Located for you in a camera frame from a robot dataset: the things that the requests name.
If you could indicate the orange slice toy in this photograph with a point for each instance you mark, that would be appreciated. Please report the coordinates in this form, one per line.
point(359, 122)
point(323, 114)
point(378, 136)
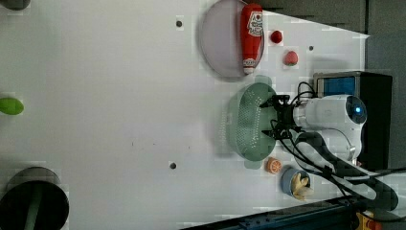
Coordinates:
point(273, 165)

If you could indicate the blue bowl with banana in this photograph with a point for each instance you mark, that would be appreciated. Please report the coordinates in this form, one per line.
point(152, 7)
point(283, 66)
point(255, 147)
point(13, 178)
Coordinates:
point(296, 183)

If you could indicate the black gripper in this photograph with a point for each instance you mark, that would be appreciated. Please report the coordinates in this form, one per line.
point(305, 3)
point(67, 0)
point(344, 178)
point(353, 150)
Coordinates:
point(285, 118)

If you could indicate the pink strawberry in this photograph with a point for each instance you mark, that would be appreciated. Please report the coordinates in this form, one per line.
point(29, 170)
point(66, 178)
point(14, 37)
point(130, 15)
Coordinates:
point(291, 58)

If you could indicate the grey round plate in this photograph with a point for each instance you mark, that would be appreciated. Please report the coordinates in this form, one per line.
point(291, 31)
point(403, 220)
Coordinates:
point(219, 37)

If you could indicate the black toaster oven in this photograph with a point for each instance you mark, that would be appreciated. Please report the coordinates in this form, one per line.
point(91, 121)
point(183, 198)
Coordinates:
point(375, 91)

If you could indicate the black cylinder post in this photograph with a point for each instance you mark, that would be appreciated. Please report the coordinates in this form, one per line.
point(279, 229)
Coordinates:
point(15, 5)
point(34, 200)

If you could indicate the black cylinder post upper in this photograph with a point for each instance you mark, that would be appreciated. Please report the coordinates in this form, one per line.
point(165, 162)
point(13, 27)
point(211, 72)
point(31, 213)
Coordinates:
point(15, 5)

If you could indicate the dark red strawberry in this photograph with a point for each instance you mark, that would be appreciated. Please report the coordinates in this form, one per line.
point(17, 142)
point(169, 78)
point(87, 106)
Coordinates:
point(276, 37)

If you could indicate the black cylinder post lower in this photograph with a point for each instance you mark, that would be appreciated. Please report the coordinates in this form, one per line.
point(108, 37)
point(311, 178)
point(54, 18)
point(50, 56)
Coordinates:
point(34, 200)

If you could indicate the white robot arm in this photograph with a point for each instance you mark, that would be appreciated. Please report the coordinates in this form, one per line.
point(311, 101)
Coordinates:
point(325, 137)

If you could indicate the green oval object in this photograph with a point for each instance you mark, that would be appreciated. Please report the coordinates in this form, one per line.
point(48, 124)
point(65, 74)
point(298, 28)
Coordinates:
point(11, 106)

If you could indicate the red ketchup bottle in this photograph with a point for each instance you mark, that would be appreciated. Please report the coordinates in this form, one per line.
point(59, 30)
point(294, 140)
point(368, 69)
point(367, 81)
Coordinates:
point(251, 31)

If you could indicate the green plastic strainer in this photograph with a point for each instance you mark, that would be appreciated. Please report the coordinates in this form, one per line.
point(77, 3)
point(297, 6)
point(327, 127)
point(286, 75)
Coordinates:
point(247, 120)

